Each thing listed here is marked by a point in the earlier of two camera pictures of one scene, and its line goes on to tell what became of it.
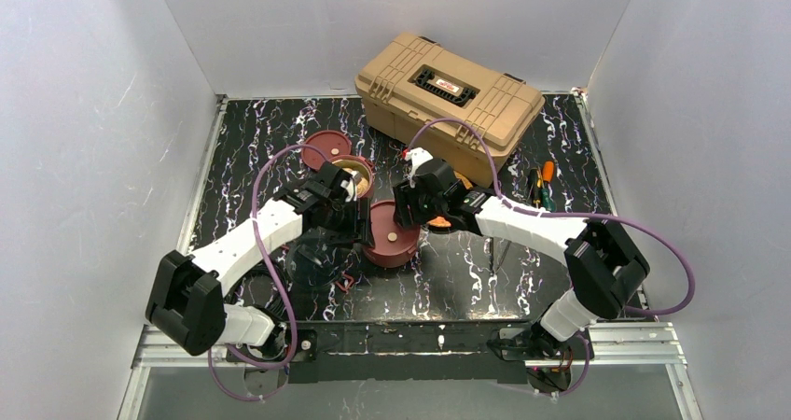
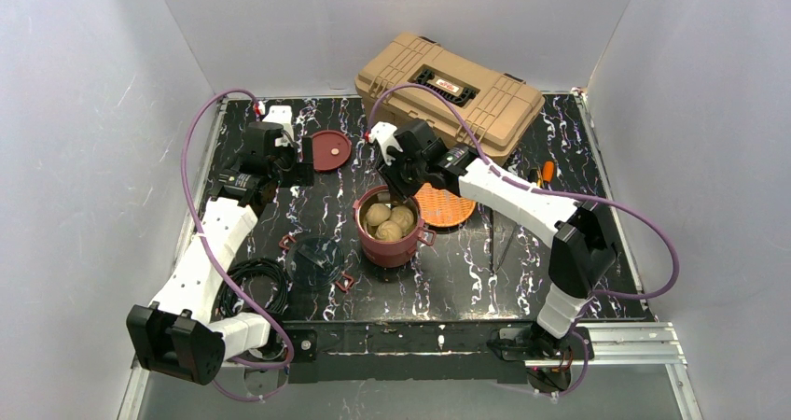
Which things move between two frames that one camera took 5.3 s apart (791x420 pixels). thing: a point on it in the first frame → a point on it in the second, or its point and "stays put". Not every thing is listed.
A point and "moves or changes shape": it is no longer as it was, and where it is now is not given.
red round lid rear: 330,143 stays put
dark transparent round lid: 316,265 stays put
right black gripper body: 410,207 → 395,182
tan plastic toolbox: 452,106 stays put
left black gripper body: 349,220 → 296,166
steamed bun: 363,187 moves or changes shape
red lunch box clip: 349,286 stays put
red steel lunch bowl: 357,163 → 389,253
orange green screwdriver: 548,174 stays put
